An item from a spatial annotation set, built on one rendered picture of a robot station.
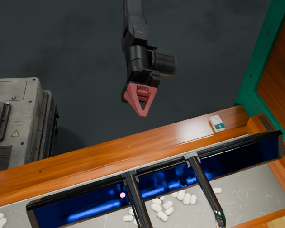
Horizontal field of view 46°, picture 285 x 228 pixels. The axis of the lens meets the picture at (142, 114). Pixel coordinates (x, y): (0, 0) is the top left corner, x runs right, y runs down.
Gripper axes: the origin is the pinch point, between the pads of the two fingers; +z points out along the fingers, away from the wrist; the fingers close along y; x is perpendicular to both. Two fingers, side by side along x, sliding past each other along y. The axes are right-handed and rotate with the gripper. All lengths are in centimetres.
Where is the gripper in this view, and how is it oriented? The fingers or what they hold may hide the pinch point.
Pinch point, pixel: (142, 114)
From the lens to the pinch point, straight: 73.7
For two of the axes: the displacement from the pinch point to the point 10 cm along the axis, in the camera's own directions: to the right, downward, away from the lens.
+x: -9.4, -1.5, -3.1
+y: -3.3, 5.9, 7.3
